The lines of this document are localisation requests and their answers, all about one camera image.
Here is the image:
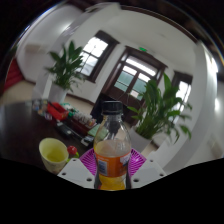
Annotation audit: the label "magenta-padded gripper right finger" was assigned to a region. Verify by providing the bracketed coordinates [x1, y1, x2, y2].
[127, 147, 167, 189]

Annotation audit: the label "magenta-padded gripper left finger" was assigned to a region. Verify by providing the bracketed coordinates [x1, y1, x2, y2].
[57, 147, 100, 189]

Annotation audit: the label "orange drink bottle black cap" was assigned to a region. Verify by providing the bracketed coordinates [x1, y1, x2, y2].
[93, 100, 133, 191]

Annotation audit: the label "small red ball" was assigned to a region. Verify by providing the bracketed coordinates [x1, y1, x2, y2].
[67, 145, 80, 158]

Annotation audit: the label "pale yellow mug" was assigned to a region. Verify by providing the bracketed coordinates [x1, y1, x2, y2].
[38, 137, 70, 175]

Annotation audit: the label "black flat device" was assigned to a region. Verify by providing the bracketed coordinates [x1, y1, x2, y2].
[54, 121, 83, 139]

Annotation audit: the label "green packet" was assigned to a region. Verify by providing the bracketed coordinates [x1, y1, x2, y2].
[87, 123, 109, 141]

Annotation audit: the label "brown snack box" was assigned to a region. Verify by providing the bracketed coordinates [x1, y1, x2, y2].
[69, 111, 98, 134]

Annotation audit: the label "green plant in white pot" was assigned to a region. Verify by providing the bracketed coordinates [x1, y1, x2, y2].
[44, 40, 87, 104]
[126, 72, 193, 153]

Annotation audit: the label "red box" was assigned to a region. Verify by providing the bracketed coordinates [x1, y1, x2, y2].
[46, 101, 70, 122]

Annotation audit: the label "dark framed window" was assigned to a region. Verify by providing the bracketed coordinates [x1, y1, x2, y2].
[171, 70, 193, 114]
[75, 30, 120, 83]

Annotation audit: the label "dark wooden double door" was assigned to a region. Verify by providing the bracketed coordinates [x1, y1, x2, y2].
[101, 45, 168, 111]

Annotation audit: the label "red carpeted stairs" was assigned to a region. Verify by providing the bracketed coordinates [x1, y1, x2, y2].
[4, 58, 25, 91]

